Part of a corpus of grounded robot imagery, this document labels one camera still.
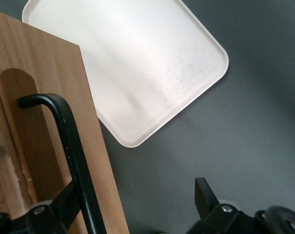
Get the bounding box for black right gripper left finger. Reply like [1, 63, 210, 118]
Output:
[0, 180, 83, 234]

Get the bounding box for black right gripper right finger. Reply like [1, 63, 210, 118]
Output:
[185, 177, 292, 234]

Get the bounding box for black metal drawer handle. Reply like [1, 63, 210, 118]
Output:
[17, 93, 107, 234]

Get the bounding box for wooden cutting board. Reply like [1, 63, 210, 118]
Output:
[0, 8, 131, 234]

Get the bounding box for cream plastic tray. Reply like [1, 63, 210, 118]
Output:
[21, 0, 230, 149]

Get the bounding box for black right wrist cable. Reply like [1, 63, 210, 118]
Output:
[266, 205, 295, 234]

